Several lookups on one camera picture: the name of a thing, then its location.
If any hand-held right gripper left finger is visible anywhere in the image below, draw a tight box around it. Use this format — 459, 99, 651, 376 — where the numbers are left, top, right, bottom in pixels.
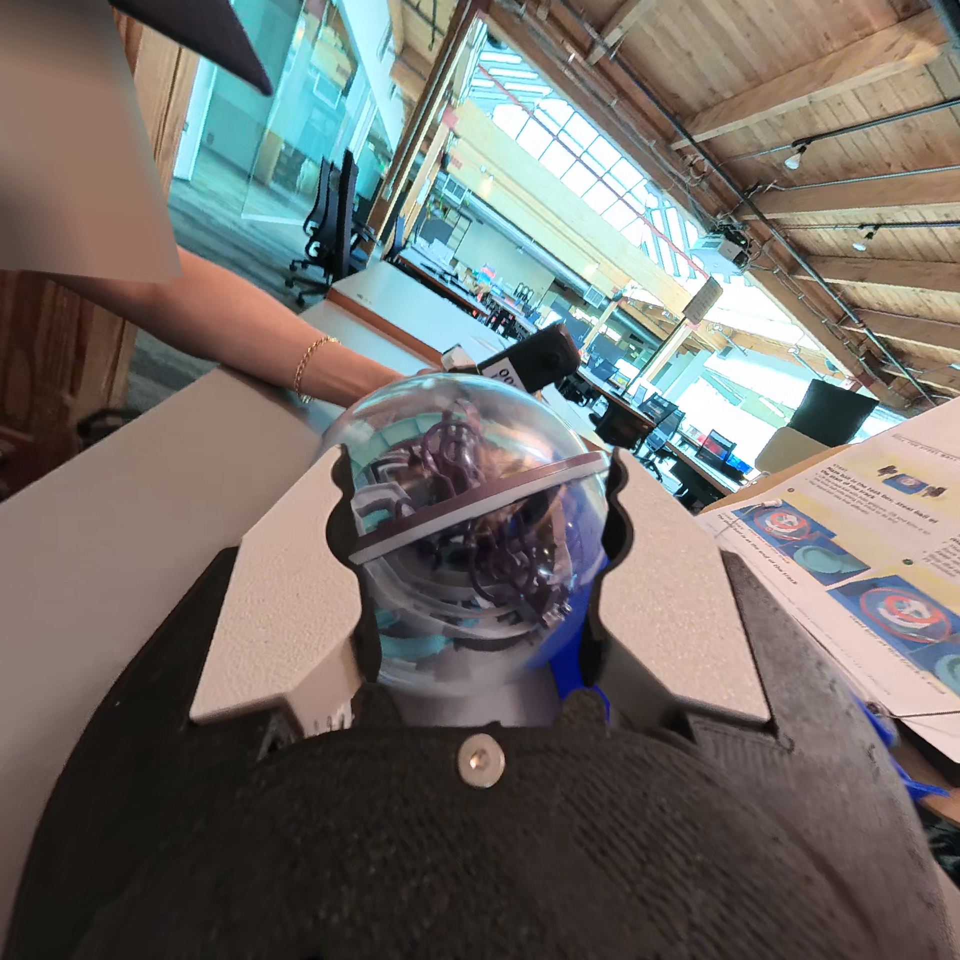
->
187, 444, 381, 735

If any gold chain bracelet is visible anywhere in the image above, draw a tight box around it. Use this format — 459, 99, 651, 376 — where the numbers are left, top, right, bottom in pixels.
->
292, 336, 342, 406

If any person's left forearm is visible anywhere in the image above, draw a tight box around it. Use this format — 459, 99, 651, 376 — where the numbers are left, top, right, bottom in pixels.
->
45, 247, 331, 402

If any white ceiling projector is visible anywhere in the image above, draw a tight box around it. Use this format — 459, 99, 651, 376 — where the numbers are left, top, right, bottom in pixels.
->
690, 232, 753, 275

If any person's left hand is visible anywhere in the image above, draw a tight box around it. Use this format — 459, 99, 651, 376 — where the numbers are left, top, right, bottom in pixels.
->
306, 351, 445, 411

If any printed instruction sheet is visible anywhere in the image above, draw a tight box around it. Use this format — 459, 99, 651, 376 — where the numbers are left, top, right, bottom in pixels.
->
697, 405, 960, 721

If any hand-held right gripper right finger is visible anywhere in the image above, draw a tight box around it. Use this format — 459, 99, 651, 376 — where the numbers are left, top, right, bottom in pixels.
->
579, 448, 775, 727

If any blue plastic bin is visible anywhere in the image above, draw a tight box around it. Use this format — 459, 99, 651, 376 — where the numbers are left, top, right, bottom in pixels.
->
521, 592, 954, 802

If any sign panel on pole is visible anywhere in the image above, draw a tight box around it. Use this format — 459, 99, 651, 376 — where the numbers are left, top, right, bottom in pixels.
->
678, 276, 725, 325

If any black office chair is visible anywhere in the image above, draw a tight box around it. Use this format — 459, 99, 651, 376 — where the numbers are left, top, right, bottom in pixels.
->
285, 150, 376, 301

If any clear plastic maze ball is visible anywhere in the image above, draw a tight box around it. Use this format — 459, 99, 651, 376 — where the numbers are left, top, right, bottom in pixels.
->
322, 372, 610, 687

